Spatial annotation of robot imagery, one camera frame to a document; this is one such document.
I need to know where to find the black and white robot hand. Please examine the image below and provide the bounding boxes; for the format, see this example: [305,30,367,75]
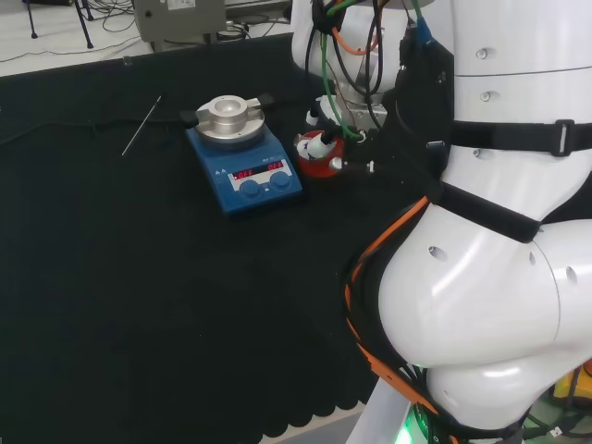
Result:
[295,94,388,175]

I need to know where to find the clear round-bottom glass flask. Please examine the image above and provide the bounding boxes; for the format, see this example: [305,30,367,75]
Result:
[298,133,335,163]

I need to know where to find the red ribbed flask stand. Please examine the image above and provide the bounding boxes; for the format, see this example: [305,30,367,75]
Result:
[296,130,346,180]

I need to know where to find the heater with blue base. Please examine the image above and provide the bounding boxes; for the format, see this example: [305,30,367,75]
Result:
[179,93,305,221]

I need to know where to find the thin metal probe rod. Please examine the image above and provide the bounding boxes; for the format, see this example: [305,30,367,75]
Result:
[121,95,164,157]

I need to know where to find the grey instrument box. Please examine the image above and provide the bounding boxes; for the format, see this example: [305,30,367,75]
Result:
[132,0,228,53]

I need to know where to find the black bench cloth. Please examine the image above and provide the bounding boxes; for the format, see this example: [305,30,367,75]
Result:
[0,43,592,440]

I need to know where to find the black tripod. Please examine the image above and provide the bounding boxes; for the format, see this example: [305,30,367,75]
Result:
[21,0,96,49]

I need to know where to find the pale board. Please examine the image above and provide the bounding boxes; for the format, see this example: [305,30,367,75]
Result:
[349,378,415,444]

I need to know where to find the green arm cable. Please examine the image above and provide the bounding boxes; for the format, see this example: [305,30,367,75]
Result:
[317,0,367,141]

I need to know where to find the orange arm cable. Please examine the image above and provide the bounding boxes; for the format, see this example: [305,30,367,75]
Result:
[342,196,443,420]

